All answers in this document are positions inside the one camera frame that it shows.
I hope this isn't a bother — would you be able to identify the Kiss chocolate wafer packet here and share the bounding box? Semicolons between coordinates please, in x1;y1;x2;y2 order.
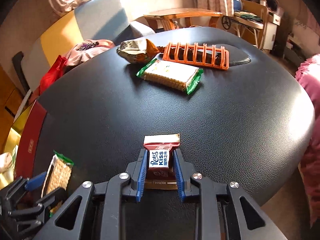
143;133;180;190

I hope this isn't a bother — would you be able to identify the cracker pack green wrapper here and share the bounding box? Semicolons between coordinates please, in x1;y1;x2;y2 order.
40;150;75;218
136;58;203;95

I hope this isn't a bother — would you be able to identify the orange plastic rack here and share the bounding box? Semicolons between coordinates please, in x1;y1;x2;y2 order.
162;42;230;71

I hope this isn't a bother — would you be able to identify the white sock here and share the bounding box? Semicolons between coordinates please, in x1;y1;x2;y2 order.
0;152;12;173

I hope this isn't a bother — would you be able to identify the green essential oil box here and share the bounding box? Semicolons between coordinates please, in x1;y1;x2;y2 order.
8;145;18;182

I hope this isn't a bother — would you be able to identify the red gold gift box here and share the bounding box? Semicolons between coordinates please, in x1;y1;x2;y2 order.
1;101;47;188

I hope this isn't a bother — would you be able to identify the crumpled newspaper print wrapper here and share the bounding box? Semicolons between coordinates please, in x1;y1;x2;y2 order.
117;39;160;64

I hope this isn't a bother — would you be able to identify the red cloth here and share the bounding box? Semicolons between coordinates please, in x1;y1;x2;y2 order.
29;55;67;103

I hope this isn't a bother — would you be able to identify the pink clothing pile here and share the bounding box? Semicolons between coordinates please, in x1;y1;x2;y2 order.
65;39;115;67

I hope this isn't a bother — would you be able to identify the wooden side table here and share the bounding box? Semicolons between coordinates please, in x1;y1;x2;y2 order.
144;8;223;31

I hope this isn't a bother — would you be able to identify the grey yellow office chair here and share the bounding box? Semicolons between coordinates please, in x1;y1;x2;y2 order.
12;0;154;92

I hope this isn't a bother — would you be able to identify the cluttered wooden desk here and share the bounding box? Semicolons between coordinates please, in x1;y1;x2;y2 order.
221;0;282;51

